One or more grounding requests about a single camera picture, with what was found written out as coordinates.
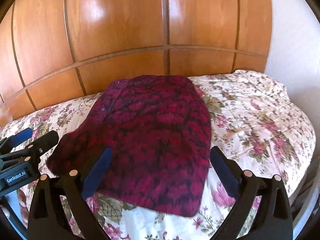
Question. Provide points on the white bed frame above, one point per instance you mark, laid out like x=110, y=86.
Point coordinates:
x=303, y=200

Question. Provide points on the floral bedspread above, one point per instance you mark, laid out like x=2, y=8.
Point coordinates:
x=250, y=120

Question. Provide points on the dark red knitted sweater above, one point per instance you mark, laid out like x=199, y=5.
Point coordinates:
x=155, y=135

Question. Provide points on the wooden wardrobe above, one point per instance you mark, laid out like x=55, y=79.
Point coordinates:
x=125, y=30

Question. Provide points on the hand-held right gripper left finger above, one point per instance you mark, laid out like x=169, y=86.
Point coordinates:
x=96, y=177

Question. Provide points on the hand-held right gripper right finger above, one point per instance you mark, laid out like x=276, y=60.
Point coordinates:
x=225, y=177

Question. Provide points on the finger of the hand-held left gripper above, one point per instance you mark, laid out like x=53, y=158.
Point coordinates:
x=47, y=138
x=21, y=135

